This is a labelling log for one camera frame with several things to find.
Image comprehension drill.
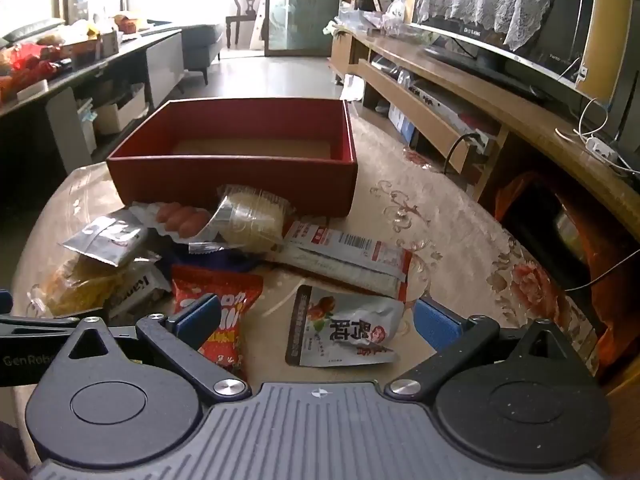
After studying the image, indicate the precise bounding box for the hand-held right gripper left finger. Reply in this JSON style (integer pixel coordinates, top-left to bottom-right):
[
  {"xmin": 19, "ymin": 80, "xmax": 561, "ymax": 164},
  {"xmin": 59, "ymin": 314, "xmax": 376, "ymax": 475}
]
[{"xmin": 65, "ymin": 294, "xmax": 252, "ymax": 403}]

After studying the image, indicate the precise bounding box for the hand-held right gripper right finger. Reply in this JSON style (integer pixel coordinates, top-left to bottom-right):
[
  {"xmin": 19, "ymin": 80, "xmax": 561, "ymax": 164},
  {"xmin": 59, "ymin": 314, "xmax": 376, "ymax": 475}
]
[{"xmin": 384, "ymin": 297, "xmax": 576, "ymax": 402}]

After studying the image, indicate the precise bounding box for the red snack packet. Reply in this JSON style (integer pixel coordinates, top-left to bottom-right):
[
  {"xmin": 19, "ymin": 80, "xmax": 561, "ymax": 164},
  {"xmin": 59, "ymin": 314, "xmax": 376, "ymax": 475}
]
[{"xmin": 170, "ymin": 265, "xmax": 264, "ymax": 381}]

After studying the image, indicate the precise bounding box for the yellow crispy noodle packet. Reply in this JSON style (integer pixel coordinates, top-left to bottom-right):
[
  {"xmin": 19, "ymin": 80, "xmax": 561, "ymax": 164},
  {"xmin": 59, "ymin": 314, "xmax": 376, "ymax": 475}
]
[{"xmin": 30, "ymin": 255, "xmax": 166, "ymax": 318}]

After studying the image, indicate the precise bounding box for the dark blue packet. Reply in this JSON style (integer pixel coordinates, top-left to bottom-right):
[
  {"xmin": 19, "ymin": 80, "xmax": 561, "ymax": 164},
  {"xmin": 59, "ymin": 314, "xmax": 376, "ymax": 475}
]
[{"xmin": 167, "ymin": 245, "xmax": 261, "ymax": 277}]

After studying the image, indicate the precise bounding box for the white pouch red print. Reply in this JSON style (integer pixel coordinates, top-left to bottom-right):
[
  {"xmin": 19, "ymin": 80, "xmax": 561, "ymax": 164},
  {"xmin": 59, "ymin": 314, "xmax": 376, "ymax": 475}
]
[{"xmin": 285, "ymin": 285, "xmax": 405, "ymax": 368}]

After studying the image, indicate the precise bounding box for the sausage packet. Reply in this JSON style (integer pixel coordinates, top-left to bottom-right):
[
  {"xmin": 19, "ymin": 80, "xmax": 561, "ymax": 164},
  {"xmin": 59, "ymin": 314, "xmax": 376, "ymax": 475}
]
[{"xmin": 131, "ymin": 200, "xmax": 221, "ymax": 246}]

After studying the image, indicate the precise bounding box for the clear packet round pale cake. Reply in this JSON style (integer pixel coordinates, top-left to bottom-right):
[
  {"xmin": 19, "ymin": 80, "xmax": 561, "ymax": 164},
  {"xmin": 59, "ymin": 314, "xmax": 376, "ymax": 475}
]
[{"xmin": 202, "ymin": 185, "xmax": 292, "ymax": 256}]

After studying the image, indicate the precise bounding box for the silver foil packet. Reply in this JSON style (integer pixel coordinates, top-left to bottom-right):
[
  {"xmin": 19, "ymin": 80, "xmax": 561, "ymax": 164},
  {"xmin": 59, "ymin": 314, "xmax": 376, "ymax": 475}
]
[{"xmin": 59, "ymin": 215, "xmax": 151, "ymax": 267}]

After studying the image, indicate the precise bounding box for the long white red packet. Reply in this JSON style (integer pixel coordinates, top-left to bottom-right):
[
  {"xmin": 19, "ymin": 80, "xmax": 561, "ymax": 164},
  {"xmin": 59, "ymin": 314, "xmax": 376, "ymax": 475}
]
[{"xmin": 272, "ymin": 220, "xmax": 413, "ymax": 301}]

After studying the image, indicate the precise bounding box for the red cardboard box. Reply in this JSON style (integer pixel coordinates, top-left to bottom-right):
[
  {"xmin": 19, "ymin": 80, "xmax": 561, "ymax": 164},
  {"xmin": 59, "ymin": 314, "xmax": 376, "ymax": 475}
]
[{"xmin": 106, "ymin": 99, "xmax": 359, "ymax": 218}]

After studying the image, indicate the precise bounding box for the beige floral tablecloth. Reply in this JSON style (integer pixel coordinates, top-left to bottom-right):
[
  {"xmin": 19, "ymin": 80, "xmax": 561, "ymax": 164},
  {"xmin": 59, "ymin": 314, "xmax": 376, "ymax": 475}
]
[{"xmin": 10, "ymin": 107, "xmax": 613, "ymax": 466}]

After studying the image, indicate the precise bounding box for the orange plastic bag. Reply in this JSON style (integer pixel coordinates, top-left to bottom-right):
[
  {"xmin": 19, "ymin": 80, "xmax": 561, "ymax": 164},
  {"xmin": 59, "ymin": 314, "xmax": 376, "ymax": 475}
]
[{"xmin": 495, "ymin": 172, "xmax": 640, "ymax": 386}]

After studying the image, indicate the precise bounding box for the blue white box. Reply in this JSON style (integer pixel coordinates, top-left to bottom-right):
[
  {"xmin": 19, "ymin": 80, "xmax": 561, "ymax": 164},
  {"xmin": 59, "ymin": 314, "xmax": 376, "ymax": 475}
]
[{"xmin": 387, "ymin": 102, "xmax": 416, "ymax": 148}]

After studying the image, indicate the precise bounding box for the long white black box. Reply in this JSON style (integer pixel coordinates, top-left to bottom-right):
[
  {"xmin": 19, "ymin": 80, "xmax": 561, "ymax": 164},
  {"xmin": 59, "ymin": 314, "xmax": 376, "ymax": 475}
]
[{"xmin": 400, "ymin": 80, "xmax": 501, "ymax": 156}]

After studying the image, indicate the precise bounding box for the white storage box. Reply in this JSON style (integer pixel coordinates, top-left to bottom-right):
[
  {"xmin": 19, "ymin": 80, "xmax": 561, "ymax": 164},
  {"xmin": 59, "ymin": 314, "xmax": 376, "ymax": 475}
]
[{"xmin": 95, "ymin": 85, "xmax": 151, "ymax": 136}]

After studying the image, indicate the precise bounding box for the wooden television stand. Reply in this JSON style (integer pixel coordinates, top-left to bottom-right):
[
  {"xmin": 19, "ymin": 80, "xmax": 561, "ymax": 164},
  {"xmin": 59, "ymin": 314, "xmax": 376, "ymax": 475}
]
[{"xmin": 330, "ymin": 30, "xmax": 640, "ymax": 241}]

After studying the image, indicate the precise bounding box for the white power strip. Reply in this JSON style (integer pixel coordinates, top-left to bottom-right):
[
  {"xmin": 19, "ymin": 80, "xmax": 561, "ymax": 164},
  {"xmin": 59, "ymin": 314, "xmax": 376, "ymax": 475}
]
[{"xmin": 582, "ymin": 135, "xmax": 621, "ymax": 163}]

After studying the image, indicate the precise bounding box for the white plastic bag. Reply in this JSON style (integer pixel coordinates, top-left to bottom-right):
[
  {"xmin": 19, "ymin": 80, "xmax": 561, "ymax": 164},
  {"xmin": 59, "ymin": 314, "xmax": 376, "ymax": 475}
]
[{"xmin": 340, "ymin": 74, "xmax": 368, "ymax": 101}]

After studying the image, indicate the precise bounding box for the grey sideboard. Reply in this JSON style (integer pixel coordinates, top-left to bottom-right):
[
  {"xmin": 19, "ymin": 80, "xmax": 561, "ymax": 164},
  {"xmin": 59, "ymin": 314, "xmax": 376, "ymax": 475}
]
[{"xmin": 0, "ymin": 27, "xmax": 183, "ymax": 171}]

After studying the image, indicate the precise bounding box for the grey sofa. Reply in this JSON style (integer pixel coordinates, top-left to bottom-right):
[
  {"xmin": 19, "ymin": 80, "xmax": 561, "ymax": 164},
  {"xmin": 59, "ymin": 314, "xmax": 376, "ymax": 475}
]
[{"xmin": 181, "ymin": 23, "xmax": 225, "ymax": 86}]

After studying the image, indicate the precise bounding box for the black curved television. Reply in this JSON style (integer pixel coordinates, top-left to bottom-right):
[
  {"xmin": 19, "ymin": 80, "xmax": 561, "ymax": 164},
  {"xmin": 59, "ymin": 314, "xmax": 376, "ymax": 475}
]
[{"xmin": 409, "ymin": 0, "xmax": 608, "ymax": 106}]

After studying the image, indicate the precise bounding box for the black cable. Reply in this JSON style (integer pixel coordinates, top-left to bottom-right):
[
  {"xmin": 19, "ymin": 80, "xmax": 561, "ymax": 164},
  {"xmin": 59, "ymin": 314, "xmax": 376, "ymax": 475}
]
[{"xmin": 445, "ymin": 132, "xmax": 482, "ymax": 173}]

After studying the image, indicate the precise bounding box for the white cable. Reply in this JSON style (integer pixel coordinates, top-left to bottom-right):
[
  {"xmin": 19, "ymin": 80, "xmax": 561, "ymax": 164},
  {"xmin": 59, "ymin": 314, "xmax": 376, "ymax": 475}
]
[{"xmin": 555, "ymin": 97, "xmax": 616, "ymax": 142}]

